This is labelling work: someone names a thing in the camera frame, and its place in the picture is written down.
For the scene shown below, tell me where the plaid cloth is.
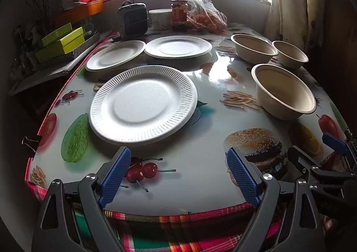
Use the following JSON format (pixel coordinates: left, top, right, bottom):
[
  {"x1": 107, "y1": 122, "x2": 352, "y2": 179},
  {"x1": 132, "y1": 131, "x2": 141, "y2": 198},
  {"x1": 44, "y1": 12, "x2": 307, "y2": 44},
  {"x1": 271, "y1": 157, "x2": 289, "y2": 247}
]
[{"x1": 26, "y1": 174, "x2": 282, "y2": 252}]

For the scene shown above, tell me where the red label glass jar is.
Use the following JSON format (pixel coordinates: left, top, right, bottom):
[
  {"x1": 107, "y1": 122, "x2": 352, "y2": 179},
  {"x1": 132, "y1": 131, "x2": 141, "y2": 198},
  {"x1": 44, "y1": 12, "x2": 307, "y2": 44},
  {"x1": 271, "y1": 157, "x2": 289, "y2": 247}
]
[{"x1": 171, "y1": 0, "x2": 189, "y2": 32}]

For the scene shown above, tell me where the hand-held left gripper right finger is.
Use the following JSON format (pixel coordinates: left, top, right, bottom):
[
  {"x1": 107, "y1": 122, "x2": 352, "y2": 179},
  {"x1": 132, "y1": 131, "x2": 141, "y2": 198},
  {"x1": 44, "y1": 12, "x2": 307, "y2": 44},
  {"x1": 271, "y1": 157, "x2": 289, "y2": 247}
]
[{"x1": 225, "y1": 147, "x2": 325, "y2": 252}]

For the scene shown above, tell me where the black binder clip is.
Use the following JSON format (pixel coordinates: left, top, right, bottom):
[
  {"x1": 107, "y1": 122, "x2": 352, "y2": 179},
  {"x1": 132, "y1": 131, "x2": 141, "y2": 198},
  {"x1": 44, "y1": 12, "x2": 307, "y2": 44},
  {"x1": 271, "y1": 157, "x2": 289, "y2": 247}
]
[{"x1": 22, "y1": 135, "x2": 42, "y2": 153}]

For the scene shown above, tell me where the pile of oranges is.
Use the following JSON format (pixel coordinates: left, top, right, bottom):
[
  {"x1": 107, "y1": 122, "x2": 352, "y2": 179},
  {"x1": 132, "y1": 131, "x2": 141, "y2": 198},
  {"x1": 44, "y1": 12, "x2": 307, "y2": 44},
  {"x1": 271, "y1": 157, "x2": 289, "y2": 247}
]
[{"x1": 188, "y1": 13, "x2": 227, "y2": 32}]

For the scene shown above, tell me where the white paper plate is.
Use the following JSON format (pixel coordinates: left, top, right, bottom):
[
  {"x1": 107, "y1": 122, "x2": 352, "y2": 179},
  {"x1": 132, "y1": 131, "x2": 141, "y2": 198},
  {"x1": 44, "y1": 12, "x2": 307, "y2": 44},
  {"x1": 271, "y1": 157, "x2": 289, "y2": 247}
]
[
  {"x1": 89, "y1": 65, "x2": 198, "y2": 146},
  {"x1": 85, "y1": 40, "x2": 147, "y2": 72},
  {"x1": 144, "y1": 36, "x2": 213, "y2": 59}
]

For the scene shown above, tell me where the fruit printed table cover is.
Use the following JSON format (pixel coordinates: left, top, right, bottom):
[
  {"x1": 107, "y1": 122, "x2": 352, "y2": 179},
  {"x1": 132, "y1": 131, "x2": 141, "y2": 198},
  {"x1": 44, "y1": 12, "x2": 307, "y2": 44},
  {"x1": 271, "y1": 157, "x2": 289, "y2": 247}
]
[{"x1": 25, "y1": 21, "x2": 352, "y2": 216}]

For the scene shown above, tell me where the olive green flat box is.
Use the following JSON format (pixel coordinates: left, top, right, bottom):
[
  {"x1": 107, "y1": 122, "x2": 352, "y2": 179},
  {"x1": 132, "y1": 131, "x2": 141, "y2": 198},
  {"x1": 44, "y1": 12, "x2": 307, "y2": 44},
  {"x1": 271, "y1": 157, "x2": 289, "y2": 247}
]
[{"x1": 39, "y1": 23, "x2": 73, "y2": 47}]

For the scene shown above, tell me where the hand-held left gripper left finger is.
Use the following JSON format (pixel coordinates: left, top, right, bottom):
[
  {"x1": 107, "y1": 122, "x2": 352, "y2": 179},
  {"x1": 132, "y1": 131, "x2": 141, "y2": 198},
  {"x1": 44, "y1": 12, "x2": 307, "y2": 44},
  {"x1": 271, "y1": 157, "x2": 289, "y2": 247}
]
[{"x1": 31, "y1": 146, "x2": 131, "y2": 252}]

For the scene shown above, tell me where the small beige paper bowl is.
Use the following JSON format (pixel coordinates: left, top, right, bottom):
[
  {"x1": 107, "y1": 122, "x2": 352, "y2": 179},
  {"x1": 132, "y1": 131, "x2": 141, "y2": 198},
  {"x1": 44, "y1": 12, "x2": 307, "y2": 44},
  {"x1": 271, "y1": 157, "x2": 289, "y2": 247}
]
[{"x1": 272, "y1": 40, "x2": 309, "y2": 70}]

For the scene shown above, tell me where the cream patterned curtain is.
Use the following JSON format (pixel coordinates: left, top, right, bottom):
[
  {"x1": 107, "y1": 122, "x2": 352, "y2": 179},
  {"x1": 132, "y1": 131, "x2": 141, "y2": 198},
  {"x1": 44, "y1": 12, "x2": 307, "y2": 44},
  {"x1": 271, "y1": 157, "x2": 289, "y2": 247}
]
[{"x1": 265, "y1": 0, "x2": 330, "y2": 54}]

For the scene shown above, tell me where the white shelf board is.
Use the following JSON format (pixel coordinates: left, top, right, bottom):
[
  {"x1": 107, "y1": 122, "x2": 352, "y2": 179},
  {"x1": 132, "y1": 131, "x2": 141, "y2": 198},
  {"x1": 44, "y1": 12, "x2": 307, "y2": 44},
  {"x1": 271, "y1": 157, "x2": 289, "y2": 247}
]
[{"x1": 8, "y1": 31, "x2": 112, "y2": 96}]

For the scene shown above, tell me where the striped black white box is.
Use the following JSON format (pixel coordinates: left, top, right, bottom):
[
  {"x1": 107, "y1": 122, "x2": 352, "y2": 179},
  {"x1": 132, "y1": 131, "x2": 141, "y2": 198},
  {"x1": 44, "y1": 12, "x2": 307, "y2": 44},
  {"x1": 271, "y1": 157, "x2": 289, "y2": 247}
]
[{"x1": 36, "y1": 31, "x2": 100, "y2": 66}]

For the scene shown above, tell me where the small grey fan heater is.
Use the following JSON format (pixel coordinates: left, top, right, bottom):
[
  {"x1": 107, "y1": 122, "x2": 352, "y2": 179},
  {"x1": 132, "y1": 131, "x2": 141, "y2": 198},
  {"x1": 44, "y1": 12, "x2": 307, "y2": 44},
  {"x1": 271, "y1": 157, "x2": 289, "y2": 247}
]
[{"x1": 117, "y1": 1, "x2": 148, "y2": 38}]

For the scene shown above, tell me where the white paper cup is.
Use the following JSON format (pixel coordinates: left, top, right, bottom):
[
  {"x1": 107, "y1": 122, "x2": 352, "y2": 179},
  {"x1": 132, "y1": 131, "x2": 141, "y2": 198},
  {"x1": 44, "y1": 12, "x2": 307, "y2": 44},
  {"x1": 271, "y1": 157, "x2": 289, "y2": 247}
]
[{"x1": 148, "y1": 9, "x2": 173, "y2": 30}]

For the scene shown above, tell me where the orange plastic tray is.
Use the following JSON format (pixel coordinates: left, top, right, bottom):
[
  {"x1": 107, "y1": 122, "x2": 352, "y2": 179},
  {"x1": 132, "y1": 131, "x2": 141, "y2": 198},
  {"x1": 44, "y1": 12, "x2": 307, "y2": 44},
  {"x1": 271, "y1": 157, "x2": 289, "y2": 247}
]
[{"x1": 56, "y1": 0, "x2": 104, "y2": 27}]

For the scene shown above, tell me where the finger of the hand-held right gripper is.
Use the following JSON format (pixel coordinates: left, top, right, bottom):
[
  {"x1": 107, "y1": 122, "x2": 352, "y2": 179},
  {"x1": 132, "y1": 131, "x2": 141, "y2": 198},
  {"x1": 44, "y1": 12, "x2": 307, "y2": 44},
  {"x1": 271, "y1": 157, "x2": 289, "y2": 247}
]
[
  {"x1": 322, "y1": 132, "x2": 357, "y2": 171},
  {"x1": 287, "y1": 145, "x2": 357, "y2": 188}
]

